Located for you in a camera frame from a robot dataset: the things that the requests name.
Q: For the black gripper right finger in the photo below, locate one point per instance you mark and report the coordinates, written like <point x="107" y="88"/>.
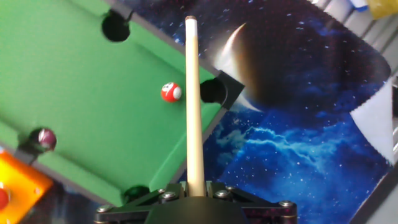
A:
<point x="248" y="199"/>

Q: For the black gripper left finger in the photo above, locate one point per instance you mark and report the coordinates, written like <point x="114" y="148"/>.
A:
<point x="149" y="199"/>

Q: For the wooden pool cue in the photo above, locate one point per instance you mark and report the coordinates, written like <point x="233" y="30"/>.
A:
<point x="194" y="109"/>

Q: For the red striped pool ball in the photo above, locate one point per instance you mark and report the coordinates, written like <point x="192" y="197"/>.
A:
<point x="170" y="93"/>

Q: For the maroon pool ball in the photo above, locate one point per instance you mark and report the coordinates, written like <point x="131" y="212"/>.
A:
<point x="47" y="139"/>

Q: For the mini green pool table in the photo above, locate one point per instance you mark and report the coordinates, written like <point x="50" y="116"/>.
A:
<point x="93" y="93"/>

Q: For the galaxy print cloth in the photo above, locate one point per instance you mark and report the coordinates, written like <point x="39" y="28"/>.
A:
<point x="295" y="140"/>

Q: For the orange box red button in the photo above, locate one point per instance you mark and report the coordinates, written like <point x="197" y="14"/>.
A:
<point x="18" y="186"/>

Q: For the white blue tissue pack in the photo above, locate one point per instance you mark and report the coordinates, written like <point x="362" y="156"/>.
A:
<point x="359" y="3"/>

